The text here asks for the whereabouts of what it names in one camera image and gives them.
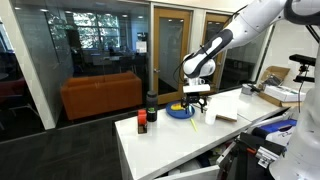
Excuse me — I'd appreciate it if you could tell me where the white flat box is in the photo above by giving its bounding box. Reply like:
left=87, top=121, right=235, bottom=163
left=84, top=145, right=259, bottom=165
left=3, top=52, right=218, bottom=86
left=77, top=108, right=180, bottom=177
left=262, top=85, right=306, bottom=103

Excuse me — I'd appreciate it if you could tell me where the blue round plate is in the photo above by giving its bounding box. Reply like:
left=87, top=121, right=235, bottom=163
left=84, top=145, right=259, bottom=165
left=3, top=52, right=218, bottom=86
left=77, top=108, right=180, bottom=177
left=165, top=100, right=196, bottom=120

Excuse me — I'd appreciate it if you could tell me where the wooden glass door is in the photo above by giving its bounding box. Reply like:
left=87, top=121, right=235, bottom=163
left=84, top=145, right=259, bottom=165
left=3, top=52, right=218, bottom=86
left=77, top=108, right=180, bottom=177
left=199, top=12, right=233, bottom=96
left=152, top=6, right=194, bottom=106

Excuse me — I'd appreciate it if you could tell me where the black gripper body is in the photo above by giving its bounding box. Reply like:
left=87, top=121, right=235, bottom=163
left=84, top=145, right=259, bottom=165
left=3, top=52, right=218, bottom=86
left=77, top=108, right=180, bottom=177
left=183, top=92, right=203, bottom=105

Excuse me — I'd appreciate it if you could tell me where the yellow toy corn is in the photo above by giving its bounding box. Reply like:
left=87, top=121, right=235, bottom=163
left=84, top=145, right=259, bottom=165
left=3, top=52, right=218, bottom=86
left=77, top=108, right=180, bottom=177
left=170, top=102, right=186, bottom=112

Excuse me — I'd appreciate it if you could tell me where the white plastic cup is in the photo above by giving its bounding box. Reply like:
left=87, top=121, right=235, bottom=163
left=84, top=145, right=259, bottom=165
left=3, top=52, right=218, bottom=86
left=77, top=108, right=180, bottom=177
left=204, top=97, right=219, bottom=126

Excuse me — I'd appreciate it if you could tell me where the yellow-green marker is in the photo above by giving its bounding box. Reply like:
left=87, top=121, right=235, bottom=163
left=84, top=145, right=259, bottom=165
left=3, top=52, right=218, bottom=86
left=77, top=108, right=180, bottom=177
left=189, top=118, right=199, bottom=134

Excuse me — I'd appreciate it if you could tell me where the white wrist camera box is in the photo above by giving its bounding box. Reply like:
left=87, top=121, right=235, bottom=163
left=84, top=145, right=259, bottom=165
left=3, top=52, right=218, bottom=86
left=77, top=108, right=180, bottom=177
left=182, top=83, right=212, bottom=95

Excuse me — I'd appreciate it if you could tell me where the black camera on stand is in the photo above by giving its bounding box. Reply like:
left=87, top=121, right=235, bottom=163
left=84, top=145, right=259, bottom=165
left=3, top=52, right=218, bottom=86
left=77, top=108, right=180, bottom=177
left=288, top=53, right=317, bottom=85

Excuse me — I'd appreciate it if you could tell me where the dark red chair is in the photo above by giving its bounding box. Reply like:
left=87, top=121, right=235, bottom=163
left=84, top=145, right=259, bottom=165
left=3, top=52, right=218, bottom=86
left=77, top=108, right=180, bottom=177
left=0, top=75, right=42, bottom=132

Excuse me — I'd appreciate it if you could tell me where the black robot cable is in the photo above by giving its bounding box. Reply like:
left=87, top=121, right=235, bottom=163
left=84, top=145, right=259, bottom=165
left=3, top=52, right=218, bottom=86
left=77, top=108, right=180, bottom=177
left=172, top=53, right=191, bottom=85

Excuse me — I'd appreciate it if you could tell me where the open cardboard box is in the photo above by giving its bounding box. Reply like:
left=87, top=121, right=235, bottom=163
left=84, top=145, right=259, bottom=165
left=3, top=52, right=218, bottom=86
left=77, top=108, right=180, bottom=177
left=257, top=65, right=302, bottom=109

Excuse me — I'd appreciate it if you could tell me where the black bottle with green label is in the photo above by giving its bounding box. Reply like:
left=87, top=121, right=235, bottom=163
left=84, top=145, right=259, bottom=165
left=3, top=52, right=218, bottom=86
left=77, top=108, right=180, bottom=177
left=146, top=90, right=159, bottom=123

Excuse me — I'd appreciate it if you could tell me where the orange sofa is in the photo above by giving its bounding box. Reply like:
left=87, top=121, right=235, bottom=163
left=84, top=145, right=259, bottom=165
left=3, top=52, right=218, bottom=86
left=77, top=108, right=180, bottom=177
left=60, top=70, right=144, bottom=121

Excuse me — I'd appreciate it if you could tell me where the silver tape roll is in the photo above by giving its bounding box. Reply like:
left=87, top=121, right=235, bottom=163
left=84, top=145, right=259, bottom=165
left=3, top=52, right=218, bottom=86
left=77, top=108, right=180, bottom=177
left=241, top=83, right=263, bottom=97

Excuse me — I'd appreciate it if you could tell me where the small red bottle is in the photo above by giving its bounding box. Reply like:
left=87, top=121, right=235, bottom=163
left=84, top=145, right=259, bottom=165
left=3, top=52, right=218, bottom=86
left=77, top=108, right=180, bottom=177
left=137, top=108, right=149, bottom=135

